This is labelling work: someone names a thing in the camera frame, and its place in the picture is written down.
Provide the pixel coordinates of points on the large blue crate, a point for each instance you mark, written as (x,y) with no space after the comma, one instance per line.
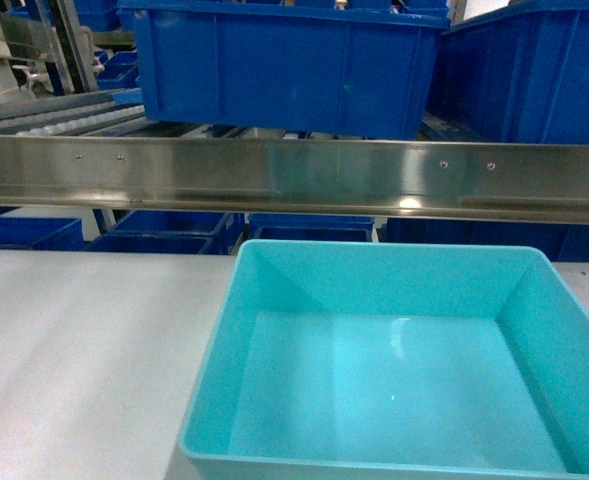
(349,72)
(519,74)

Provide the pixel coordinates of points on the large blue crate right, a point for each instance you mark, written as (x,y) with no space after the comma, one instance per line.
(519,74)

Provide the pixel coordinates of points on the blue crate under conveyor middle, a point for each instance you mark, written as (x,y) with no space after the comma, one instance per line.
(172,232)

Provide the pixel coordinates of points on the teal plastic bin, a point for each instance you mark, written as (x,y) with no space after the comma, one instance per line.
(335,360)

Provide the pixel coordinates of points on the blue crate under conveyor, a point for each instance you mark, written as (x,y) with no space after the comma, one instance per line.
(34,233)
(172,232)
(310,227)

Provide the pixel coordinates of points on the roller conveyor track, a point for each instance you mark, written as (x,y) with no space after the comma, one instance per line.
(106,113)

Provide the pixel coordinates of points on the stainless steel conveyor rail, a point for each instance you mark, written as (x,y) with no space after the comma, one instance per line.
(470,181)

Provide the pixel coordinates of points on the large blue crate centre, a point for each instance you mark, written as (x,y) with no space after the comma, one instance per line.
(349,72)

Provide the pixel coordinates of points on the blue crate under conveyor left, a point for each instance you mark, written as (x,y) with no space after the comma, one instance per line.
(34,233)

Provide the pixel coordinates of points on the blue crate under conveyor centre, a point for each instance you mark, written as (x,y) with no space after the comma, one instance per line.
(310,227)

